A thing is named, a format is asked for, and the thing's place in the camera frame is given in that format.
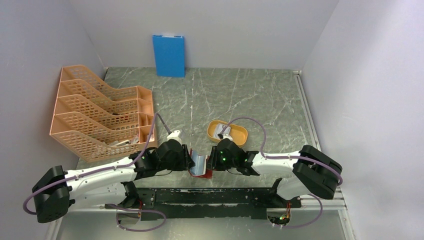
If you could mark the silver VIP credit card stack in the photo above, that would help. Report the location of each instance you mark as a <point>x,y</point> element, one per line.
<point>218,129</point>

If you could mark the aluminium frame rail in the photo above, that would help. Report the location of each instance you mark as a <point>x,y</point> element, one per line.
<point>306,109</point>

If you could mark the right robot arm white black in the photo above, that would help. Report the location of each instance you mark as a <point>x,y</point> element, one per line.
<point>303,172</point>

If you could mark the yellow oval tray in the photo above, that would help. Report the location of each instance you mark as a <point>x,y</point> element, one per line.
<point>238,133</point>

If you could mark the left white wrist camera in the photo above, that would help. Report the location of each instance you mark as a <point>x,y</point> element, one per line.
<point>176,135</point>

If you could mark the red leather card holder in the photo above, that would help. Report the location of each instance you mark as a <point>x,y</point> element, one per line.
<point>200,170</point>

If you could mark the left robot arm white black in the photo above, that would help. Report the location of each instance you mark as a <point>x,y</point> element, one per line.
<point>59,191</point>

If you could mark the orange mesh file organizer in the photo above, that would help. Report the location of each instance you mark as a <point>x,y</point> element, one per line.
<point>98,122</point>

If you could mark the blue folder against wall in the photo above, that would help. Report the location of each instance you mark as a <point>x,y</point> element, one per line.
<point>169,55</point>

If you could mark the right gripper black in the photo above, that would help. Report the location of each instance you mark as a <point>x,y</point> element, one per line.
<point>213,163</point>

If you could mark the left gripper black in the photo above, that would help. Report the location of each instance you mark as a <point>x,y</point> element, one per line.
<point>186,162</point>

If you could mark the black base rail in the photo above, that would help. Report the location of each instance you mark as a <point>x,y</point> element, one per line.
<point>185,203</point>

